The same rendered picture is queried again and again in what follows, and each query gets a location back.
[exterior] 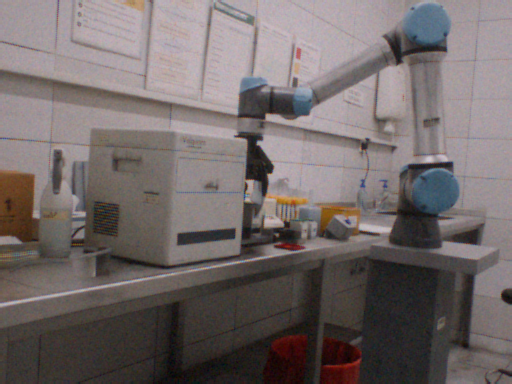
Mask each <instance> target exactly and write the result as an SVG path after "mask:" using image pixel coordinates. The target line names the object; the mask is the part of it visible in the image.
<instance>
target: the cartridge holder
mask: <svg viewBox="0 0 512 384"><path fill-rule="evenodd" d="M301 234H302V231H296V230H290V229H282V230H279V236H276V241H281V242H287V243H294V244H299V243H306V238H301Z"/></svg>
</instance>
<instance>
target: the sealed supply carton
mask: <svg viewBox="0 0 512 384"><path fill-rule="evenodd" d="M34 182H35V174H33V173H27V172H18V171H15V170H7V169H0V237H7V236H11V237H16V238H17V239H18V240H19V241H21V242H22V243H25V242H32V229H33V214H34Z"/></svg>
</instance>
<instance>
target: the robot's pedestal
mask: <svg viewBox="0 0 512 384"><path fill-rule="evenodd" d="M455 275H456V272H453V271H448V270H437V269H432V268H428V267H422V266H412V265H407V264H401V263H396V262H391V261H381V260H376V259H371V258H369V257H368V278H367V288H366V298H365V308H364V318H363V337H362V347H361V357H360V367H359V377H358V384H445V383H446V374H447V365H448V356H449V339H450V330H451V321H452V312H453V303H454V293H455Z"/></svg>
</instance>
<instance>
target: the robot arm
mask: <svg viewBox="0 0 512 384"><path fill-rule="evenodd" d="M450 29H451V18H450V15H449V12H448V11H447V10H446V9H445V8H444V6H441V5H440V4H439V3H437V2H435V1H421V2H419V3H417V4H416V5H412V7H410V8H409V9H408V10H407V11H406V12H405V14H404V15H403V18H402V19H400V21H399V23H397V24H396V25H395V27H394V28H392V29H390V31H389V32H386V34H384V35H382V36H381V37H379V38H378V41H377V42H376V43H375V44H374V45H372V46H369V47H367V49H365V50H362V51H361V52H359V53H358V54H356V55H354V56H352V57H350V58H349V59H346V60H344V61H343V62H341V63H340V64H337V65H335V66H334V67H333V68H331V69H328V70H326V72H324V73H321V74H320V75H318V76H317V77H315V78H312V79H311V80H309V81H307V82H305V83H303V84H302V85H300V86H299V87H275V86H269V83H268V79H267V78H263V77H257V76H247V77H244V78H242V79H241V82H240V89H239V93H238V96H239V101H238V114H237V135H234V137H233V138H239V139H247V165H246V176H245V180H246V181H249V180H254V182H253V191H252V192H251V194H250V200H251V202H253V203H255V204H256V208H255V211H256V216H257V215H259V214H260V212H261V208H262V206H263V204H264V201H265V196H266V194H267V190H268V186H269V177H268V175H267V174H272V173H273V171H274V168H275V166H274V164H273V163H272V162H271V161H270V158H268V157H267V155H266V154H265V152H264V151H263V149H262V148H261V146H260V145H256V144H257V141H263V140H264V136H262V135H264V134H265V116H266V114H270V115H280V116H281V117H282V118H284V119H285V120H296V119H298V117H301V116H308V115H310V114H311V110H312V108H314V107H315V106H318V105H320V104H322V103H323V102H324V101H327V100H329V99H331V97H335V96H336V95H338V94H340V92H344V91H345V90H347V89H348V88H349V87H353V86H354V85H356V84H357V83H360V82H362V81H363V80H364V79H366V78H369V77H371V76H372V75H373V74H377V73H378V72H380V71H381V70H382V69H386V68H387V67H388V66H391V67H396V66H397V65H400V64H402V63H405V64H407V65H408V69H409V99H410V114H411V130H412V144H413V158H411V159H410V162H409V163H408V164H405V165H403V166H402V167H401V172H400V174H399V178H400V181H399V191H398V203H397V214H396V220H395V222H394V224H393V226H392V228H391V232H390V234H389V241H388V243H391V244H395V245H399V246H404V247H418V248H441V247H442V242H443V239H442V233H441V229H440V226H439V223H438V214H440V213H443V212H445V211H446V210H450V209H451V207H452V206H453V205H455V203H456V201H457V200H458V198H459V196H460V184H459V181H458V180H457V178H456V177H455V175H454V162H453V159H451V158H450V157H449V156H448V155H447V153H446V121H445V106H444V89H443V73H442V61H443V60H444V59H445V57H446V56H447V55H448V47H447V37H448V35H449V32H450ZM246 181H245V188H244V200H245V193H246V191H247V188H248V185H247V182H246ZM244 200H243V202H244Z"/></svg>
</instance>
